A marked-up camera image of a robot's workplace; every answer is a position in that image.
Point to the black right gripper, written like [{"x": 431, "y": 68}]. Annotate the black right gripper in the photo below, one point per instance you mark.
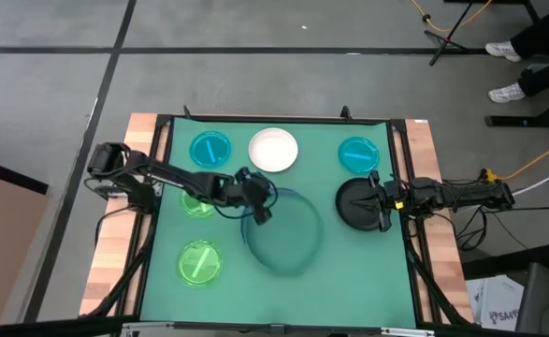
[{"x": 387, "y": 201}]

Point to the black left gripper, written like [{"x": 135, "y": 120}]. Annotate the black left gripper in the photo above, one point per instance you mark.
[{"x": 250, "y": 192}]

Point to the black plastic plate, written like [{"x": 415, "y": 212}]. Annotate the black plastic plate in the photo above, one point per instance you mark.
[{"x": 353, "y": 221}]

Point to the clear blue plastic plate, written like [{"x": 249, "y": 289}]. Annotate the clear blue plastic plate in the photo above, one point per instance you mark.
[
  {"x": 210, "y": 150},
  {"x": 358, "y": 155}
]

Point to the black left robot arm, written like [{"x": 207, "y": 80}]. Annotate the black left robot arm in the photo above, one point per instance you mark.
[{"x": 176, "y": 178}]

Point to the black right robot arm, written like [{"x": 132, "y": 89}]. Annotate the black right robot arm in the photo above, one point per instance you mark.
[{"x": 461, "y": 194}]

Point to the white plastic plate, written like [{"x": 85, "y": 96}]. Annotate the white plastic plate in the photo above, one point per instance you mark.
[{"x": 273, "y": 150}]

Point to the large blue plastic plate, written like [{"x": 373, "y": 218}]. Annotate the large blue plastic plate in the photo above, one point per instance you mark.
[{"x": 288, "y": 238}]

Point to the clear green plastic plate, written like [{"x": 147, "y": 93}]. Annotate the clear green plastic plate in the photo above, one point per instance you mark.
[
  {"x": 199, "y": 263},
  {"x": 194, "y": 209}
]

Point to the green table mat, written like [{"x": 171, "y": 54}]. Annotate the green table mat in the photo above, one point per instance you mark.
[{"x": 349, "y": 281}]

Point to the white printed cardboard box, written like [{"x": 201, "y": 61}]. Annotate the white printed cardboard box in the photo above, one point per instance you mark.
[{"x": 498, "y": 302}]

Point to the person's white shoe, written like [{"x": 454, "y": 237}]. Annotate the person's white shoe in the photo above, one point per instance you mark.
[
  {"x": 507, "y": 92},
  {"x": 503, "y": 49}
]

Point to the black tripod stand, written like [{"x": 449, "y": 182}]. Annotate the black tripod stand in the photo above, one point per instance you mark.
[{"x": 444, "y": 40}]

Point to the black floor stand bar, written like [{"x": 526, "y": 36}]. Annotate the black floor stand bar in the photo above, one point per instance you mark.
[{"x": 526, "y": 121}]

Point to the grey chair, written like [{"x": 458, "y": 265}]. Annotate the grey chair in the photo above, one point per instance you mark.
[{"x": 540, "y": 299}]

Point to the person's leg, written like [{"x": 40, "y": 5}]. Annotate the person's leg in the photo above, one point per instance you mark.
[
  {"x": 543, "y": 33},
  {"x": 547, "y": 75}
]

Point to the brown board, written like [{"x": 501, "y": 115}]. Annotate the brown board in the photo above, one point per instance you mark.
[{"x": 3, "y": 243}]

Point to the black table frame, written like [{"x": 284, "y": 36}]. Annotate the black table frame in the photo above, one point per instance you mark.
[{"x": 398, "y": 125}]

